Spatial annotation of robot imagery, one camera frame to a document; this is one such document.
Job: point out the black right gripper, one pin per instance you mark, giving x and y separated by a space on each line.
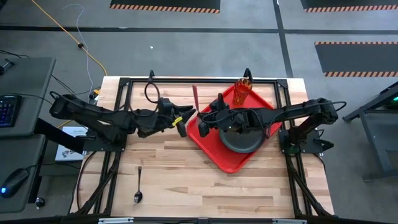
233 119

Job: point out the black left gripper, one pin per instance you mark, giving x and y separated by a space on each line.
155 121

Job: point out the red plastic fork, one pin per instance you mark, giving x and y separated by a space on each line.
195 96

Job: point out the orange translucent cup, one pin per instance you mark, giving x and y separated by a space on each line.
242 93

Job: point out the dark grey plate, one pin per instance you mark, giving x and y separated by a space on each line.
242 143

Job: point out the dark metal spoon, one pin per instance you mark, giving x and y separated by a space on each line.
138 196

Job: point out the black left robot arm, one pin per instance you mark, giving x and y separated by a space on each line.
93 115

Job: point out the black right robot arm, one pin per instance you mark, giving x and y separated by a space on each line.
295 112

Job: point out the red plastic tray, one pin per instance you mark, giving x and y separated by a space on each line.
217 152

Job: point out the black hazard-striped floor mat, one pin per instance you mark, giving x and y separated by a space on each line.
348 3
357 59
164 4

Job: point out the white printed box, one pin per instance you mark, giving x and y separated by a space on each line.
66 149

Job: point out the black desk leg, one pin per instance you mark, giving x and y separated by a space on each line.
56 135

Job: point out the grey desk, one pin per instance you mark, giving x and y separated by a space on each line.
28 81

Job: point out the grey metal stand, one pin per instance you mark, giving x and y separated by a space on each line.
376 140

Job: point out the black backlit keyboard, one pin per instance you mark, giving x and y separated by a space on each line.
9 110

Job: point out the black computer mouse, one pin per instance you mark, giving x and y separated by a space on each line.
14 182

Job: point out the small black desk stand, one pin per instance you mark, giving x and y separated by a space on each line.
5 66

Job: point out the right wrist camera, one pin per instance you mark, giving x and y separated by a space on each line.
204 129

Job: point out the black aluminium rig frame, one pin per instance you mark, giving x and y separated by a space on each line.
124 81

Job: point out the silver bracket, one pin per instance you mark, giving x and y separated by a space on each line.
115 221
289 221

